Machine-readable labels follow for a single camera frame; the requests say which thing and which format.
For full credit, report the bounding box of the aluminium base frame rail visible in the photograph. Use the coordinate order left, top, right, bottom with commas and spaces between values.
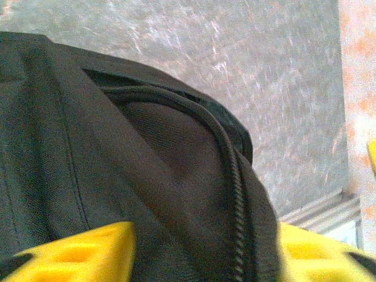
278, 189, 362, 236

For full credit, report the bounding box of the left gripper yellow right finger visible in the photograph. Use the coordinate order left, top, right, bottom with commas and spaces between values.
278, 221, 376, 282

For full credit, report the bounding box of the black backpack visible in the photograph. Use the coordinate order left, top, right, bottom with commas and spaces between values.
0, 31, 283, 282

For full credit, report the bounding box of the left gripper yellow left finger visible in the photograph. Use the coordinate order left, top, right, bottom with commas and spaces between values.
0, 221, 137, 282

